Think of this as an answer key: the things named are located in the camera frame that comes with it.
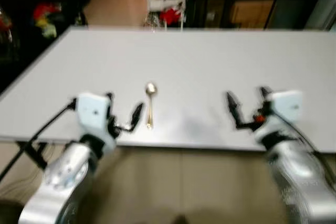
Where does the gold metal spoon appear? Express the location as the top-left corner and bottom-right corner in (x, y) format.
(145, 81), (158, 130)

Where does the black table leg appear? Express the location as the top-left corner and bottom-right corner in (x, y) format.
(16, 141), (51, 170)

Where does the yellow green toy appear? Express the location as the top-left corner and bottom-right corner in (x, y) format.
(36, 20), (58, 39)

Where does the red cloth item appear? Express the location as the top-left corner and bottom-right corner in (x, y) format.
(159, 6), (184, 26)

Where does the red plush toy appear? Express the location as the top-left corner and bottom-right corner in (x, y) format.
(33, 2), (63, 23)

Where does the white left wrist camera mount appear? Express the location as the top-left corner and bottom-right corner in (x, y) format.
(76, 92), (117, 142)

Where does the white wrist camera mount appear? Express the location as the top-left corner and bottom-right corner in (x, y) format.
(76, 92), (117, 142)
(266, 90), (305, 131)

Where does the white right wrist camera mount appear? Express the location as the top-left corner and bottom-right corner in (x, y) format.
(266, 90), (305, 131)

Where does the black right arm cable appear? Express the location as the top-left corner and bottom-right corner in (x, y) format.
(291, 122), (336, 188)

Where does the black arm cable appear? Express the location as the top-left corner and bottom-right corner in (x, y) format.
(291, 122), (336, 188)
(0, 98), (78, 183)

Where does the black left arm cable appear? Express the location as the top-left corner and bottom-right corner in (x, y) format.
(0, 98), (78, 183)

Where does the silver wire object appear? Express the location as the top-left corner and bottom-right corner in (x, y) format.
(143, 13), (161, 29)

